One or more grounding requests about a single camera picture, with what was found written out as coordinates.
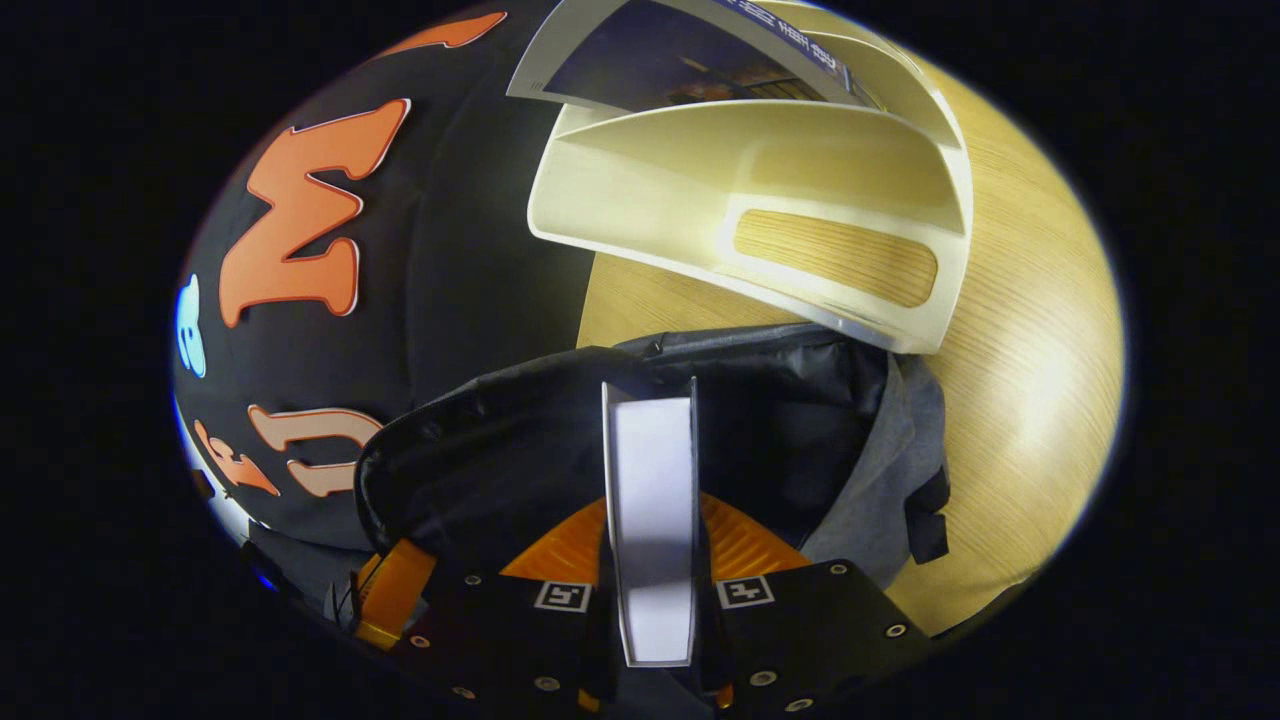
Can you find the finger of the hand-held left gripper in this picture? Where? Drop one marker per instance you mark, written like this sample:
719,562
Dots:
395,595

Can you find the white bookshelf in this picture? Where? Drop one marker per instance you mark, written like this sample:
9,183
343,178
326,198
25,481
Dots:
640,190

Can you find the portrait cover book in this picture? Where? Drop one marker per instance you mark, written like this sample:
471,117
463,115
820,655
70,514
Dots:
652,520

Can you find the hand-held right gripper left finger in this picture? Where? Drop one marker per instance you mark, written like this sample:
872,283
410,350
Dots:
500,640

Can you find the blue spine book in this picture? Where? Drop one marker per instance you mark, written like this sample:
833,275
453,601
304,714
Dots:
650,55

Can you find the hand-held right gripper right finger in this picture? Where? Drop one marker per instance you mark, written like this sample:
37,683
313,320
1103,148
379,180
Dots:
810,640

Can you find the grey schoolbag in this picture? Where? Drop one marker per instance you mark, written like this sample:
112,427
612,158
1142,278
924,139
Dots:
780,430

